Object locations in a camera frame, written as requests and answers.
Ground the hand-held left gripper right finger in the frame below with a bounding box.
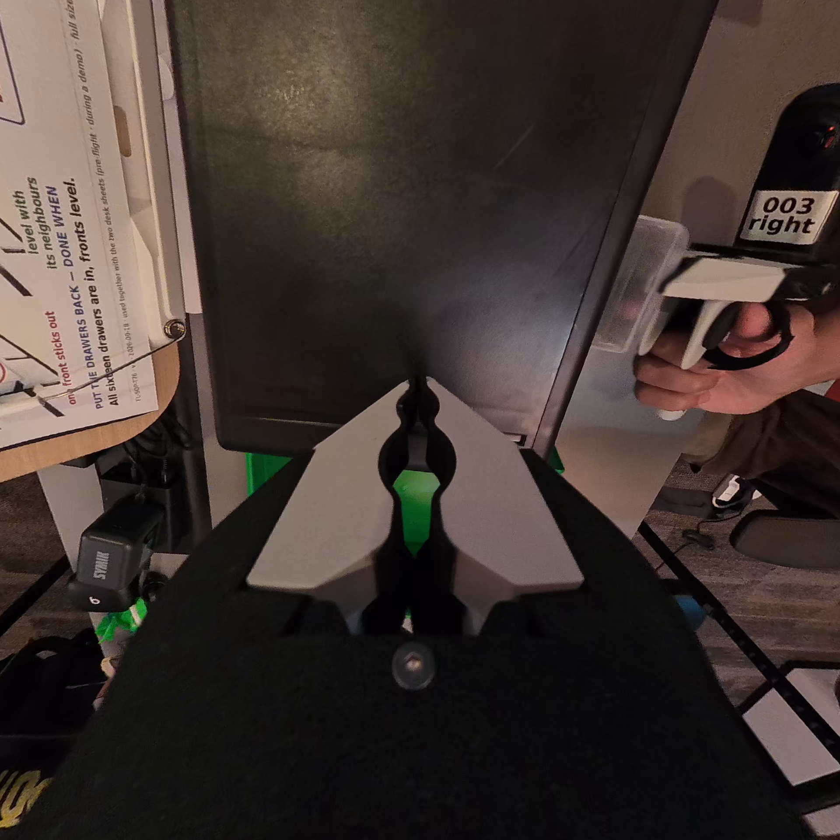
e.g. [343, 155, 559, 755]
[417, 378, 586, 635]

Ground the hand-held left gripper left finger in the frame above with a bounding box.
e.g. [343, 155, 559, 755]
[246, 378, 421, 635]

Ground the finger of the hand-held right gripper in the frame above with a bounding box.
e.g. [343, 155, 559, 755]
[655, 255, 790, 303]

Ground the clear plastic drawer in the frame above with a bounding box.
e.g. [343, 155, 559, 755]
[592, 217, 690, 353]

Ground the black drawer cabinet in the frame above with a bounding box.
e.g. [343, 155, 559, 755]
[164, 0, 719, 460]

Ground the person's right hand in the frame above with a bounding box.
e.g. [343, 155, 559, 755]
[633, 289, 840, 416]

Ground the green plastic bin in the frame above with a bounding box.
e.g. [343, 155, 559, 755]
[244, 446, 565, 559]

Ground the person's leg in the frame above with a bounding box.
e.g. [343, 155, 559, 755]
[682, 390, 840, 519]

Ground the black battery pack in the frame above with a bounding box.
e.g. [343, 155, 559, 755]
[77, 502, 166, 595]

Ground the person's shoe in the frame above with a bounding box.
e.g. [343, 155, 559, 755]
[710, 474, 763, 510]

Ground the green plastic piece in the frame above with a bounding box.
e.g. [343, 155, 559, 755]
[95, 600, 149, 647]

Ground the black rounded device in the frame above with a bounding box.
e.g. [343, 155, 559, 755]
[67, 574, 144, 613]

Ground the light wooden board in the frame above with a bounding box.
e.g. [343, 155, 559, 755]
[0, 338, 181, 483]

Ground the black marked floor strip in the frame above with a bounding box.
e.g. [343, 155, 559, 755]
[638, 521, 840, 762]

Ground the black office chair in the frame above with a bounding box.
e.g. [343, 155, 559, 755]
[730, 511, 840, 571]

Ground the black bag with yellow print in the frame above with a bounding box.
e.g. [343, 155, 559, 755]
[0, 630, 116, 834]

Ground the white floor panel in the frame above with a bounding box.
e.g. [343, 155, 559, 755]
[740, 663, 840, 788]

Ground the printed instruction sheet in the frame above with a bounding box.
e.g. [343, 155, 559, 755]
[0, 0, 161, 452]

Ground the metal wire sheet holder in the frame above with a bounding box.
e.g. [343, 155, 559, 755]
[0, 318, 189, 421]

